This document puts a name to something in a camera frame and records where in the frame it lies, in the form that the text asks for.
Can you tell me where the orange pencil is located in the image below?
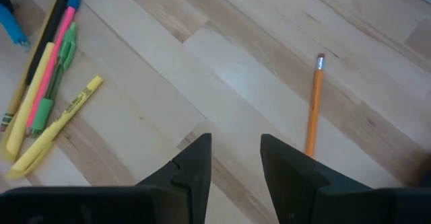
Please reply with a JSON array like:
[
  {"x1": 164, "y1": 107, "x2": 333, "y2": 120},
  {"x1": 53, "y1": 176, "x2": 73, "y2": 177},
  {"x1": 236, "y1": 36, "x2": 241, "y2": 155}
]
[{"x1": 304, "y1": 52, "x2": 327, "y2": 158}]

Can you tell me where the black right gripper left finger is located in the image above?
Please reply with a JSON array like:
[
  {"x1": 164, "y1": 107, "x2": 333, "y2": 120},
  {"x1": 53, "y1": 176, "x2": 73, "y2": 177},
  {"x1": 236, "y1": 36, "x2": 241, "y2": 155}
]
[{"x1": 136, "y1": 133, "x2": 213, "y2": 224}]

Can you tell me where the green pen with clip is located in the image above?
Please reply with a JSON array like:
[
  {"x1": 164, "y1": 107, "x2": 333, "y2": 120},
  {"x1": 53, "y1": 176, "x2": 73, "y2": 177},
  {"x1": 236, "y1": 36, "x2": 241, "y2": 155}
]
[{"x1": 30, "y1": 22, "x2": 78, "y2": 138}]

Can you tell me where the teal blue ballpoint pen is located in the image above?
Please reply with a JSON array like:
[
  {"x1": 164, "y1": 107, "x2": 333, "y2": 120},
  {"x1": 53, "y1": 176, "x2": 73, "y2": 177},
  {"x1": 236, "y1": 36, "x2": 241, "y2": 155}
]
[{"x1": 0, "y1": 0, "x2": 31, "y2": 50}]

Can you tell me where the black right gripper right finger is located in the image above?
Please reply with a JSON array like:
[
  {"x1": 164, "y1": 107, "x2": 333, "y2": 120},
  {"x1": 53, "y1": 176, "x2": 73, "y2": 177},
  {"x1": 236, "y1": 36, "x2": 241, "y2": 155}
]
[{"x1": 260, "y1": 133, "x2": 391, "y2": 224}]

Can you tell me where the yellow pencil pink eraser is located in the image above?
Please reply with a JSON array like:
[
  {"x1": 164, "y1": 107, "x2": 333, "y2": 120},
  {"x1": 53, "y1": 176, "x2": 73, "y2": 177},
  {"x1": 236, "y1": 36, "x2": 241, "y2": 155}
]
[{"x1": 0, "y1": 11, "x2": 51, "y2": 133}]

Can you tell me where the black pen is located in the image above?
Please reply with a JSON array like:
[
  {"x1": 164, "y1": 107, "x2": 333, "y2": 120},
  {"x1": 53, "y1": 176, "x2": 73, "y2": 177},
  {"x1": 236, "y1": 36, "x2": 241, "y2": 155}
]
[{"x1": 25, "y1": 0, "x2": 74, "y2": 85}]

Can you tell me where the yellow highlighter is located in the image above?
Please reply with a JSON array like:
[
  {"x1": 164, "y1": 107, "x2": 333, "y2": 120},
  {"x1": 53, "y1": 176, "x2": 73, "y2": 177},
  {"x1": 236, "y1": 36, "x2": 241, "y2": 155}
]
[
  {"x1": 5, "y1": 75, "x2": 104, "y2": 180},
  {"x1": 5, "y1": 42, "x2": 55, "y2": 157}
]

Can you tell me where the pink pen blue cap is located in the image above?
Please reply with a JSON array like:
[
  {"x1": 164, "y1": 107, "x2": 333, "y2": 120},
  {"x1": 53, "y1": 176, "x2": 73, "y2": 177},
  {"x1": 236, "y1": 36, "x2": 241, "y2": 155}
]
[{"x1": 26, "y1": 0, "x2": 82, "y2": 129}]

